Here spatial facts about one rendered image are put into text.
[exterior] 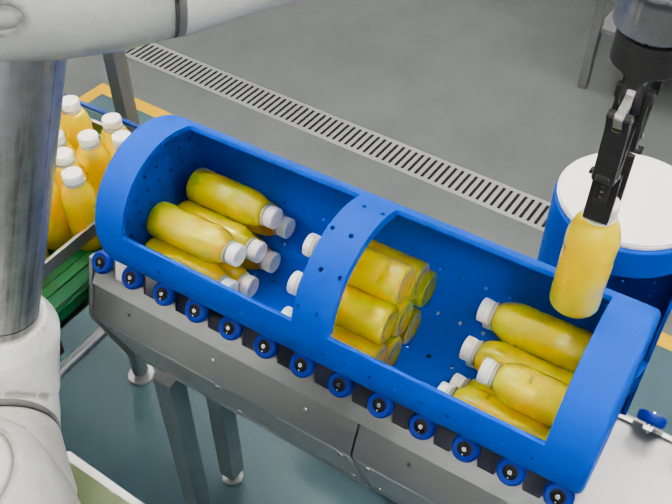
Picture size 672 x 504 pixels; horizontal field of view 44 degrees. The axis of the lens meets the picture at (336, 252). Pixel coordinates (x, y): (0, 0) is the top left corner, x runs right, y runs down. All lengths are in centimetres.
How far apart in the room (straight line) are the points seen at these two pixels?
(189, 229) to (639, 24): 82
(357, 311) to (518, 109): 252
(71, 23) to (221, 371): 101
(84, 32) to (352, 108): 305
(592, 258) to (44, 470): 67
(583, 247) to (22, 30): 69
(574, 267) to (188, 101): 282
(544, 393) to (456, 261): 31
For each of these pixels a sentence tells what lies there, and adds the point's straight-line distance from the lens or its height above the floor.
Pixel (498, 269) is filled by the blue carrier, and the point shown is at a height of 111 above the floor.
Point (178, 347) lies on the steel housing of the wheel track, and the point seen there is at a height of 87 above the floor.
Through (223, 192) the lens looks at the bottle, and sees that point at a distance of 147.
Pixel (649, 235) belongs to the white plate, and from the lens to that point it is 160.
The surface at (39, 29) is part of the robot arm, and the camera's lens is 61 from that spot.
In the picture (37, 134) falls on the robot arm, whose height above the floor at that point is 159.
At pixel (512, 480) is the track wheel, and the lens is 131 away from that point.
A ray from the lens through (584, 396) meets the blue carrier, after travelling 112.
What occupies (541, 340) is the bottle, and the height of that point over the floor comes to 112.
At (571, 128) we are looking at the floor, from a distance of 364.
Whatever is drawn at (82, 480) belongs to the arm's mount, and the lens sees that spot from 122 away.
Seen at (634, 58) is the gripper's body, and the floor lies 163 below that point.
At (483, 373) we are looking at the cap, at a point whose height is 111.
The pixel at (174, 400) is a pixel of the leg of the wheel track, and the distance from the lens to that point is 186.
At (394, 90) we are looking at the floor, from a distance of 374.
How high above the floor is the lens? 207
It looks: 45 degrees down
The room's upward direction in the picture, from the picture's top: straight up
